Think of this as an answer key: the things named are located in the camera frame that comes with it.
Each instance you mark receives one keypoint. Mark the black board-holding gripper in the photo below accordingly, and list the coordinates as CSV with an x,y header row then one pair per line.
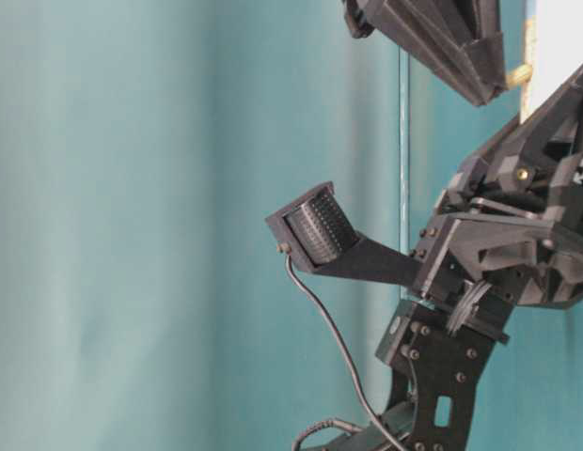
x,y
488,235

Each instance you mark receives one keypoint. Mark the black board-side robot arm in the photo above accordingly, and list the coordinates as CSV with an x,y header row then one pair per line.
x,y
436,357

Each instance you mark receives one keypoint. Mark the black rod-holding gripper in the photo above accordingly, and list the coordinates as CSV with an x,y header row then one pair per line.
x,y
461,42

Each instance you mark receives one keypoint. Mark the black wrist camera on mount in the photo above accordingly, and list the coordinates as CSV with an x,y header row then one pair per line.
x,y
322,241

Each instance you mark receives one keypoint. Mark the white wooden board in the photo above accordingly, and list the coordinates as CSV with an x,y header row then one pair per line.
x,y
553,48

